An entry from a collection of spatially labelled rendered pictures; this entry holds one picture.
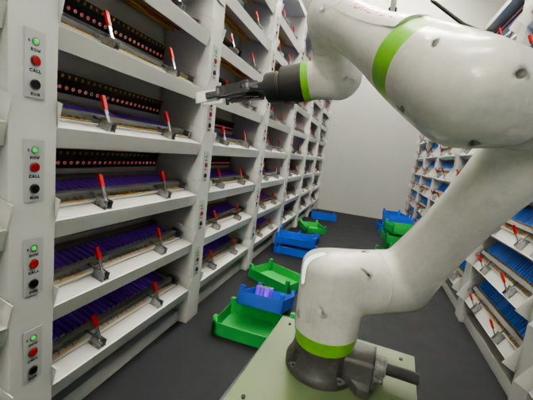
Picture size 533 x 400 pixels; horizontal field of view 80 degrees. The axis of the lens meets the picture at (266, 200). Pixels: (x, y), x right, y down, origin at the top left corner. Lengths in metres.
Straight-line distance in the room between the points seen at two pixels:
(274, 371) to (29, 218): 0.58
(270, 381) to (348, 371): 0.15
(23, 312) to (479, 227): 0.87
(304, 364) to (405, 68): 0.54
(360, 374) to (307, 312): 0.15
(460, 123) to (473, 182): 0.19
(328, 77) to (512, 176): 0.43
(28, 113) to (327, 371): 0.75
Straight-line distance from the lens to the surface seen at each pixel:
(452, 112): 0.39
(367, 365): 0.70
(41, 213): 0.81
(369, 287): 0.64
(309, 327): 0.66
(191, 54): 1.36
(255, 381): 0.70
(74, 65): 1.11
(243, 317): 1.55
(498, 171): 0.55
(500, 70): 0.39
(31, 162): 0.78
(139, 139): 0.99
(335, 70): 0.78
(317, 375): 0.70
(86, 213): 0.89
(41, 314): 0.89
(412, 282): 0.68
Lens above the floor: 0.76
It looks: 9 degrees down
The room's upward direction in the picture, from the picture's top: 7 degrees clockwise
